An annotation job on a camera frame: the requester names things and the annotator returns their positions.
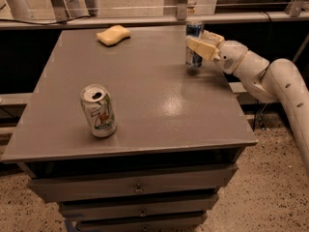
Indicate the grey drawer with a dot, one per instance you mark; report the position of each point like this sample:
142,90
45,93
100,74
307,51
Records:
133,183
141,207
142,224

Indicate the blue silver redbull can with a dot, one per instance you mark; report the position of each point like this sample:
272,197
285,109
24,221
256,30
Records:
193,31

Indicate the white green 7up can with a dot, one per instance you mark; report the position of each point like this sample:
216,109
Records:
96,103

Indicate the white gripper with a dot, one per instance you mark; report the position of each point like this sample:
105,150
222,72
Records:
230,57

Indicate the middle grey drawer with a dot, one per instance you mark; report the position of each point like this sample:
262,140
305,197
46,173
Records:
141,207

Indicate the top grey drawer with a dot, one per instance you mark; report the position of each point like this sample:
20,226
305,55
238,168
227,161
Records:
133,183

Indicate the bottom grey drawer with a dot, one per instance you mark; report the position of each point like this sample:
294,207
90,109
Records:
142,224

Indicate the grey metal rail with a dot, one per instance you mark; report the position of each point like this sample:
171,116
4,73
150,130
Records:
85,22

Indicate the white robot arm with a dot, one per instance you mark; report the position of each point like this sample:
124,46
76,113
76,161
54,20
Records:
277,81

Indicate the grey drawer cabinet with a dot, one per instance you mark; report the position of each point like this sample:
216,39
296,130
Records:
165,116

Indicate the yellow sponge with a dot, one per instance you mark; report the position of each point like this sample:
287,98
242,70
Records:
113,35

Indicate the white pipe top left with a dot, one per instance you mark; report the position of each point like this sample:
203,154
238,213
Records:
19,9

